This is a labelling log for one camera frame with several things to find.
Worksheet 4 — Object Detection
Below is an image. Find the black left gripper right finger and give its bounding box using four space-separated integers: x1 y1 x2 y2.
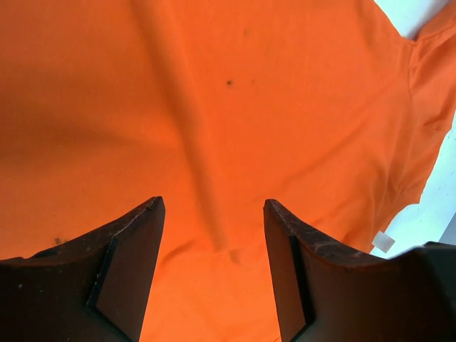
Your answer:
264 199 455 342

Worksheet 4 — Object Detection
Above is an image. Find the orange t shirt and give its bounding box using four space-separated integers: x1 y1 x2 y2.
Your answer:
1 1 455 341

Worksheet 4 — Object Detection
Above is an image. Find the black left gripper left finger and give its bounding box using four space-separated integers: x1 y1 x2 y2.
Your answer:
1 197 165 342

